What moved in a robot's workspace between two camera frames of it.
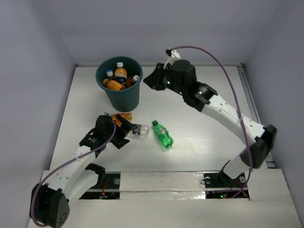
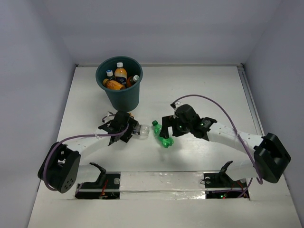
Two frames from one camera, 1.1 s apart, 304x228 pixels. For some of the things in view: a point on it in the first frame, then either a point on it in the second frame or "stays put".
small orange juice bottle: (113, 85) stays put
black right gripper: (154, 79) to (168, 121)
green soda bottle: (161, 133) stays put
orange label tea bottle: (131, 80) stays put
